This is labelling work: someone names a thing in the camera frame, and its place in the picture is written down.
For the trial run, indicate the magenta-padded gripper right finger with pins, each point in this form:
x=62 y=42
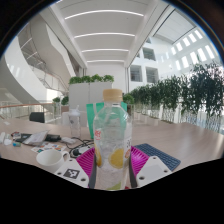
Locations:
x=151 y=170

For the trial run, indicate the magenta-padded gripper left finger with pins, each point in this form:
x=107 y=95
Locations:
x=71 y=173

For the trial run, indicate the clear drink bottle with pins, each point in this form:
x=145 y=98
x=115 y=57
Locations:
x=112 y=136

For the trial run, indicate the white cup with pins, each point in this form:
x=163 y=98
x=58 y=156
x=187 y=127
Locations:
x=50 y=158

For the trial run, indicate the white charger block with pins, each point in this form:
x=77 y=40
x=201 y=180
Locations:
x=68 y=140

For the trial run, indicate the colourful sticker sheet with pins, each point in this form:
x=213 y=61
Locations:
x=48 y=147

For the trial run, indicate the black power adapter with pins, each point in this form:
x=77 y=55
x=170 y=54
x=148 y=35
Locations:
x=54 y=137

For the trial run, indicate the open paper booklet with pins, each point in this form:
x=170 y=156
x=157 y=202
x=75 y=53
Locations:
x=36 y=138

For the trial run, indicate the clear shaker bottle, white lid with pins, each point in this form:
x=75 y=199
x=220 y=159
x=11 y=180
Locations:
x=74 y=121

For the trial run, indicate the green chair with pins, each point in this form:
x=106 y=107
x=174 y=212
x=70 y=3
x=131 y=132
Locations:
x=90 y=120

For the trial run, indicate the small teal item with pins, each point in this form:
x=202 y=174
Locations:
x=16 y=144

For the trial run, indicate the black phone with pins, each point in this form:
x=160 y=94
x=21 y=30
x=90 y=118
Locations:
x=20 y=136

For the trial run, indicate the black chair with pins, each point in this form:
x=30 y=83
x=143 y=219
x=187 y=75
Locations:
x=36 y=117

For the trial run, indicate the small potted plants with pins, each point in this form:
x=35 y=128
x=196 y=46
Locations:
x=64 y=101

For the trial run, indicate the small white case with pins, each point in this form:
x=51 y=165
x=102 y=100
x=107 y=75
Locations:
x=5 y=139

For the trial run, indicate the white planter with green plants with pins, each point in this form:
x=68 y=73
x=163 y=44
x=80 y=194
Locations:
x=90 y=95

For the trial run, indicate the row of potted trees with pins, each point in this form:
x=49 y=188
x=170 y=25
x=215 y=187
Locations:
x=196 y=90

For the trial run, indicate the ceiling light strips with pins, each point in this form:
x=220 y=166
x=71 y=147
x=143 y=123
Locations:
x=103 y=34

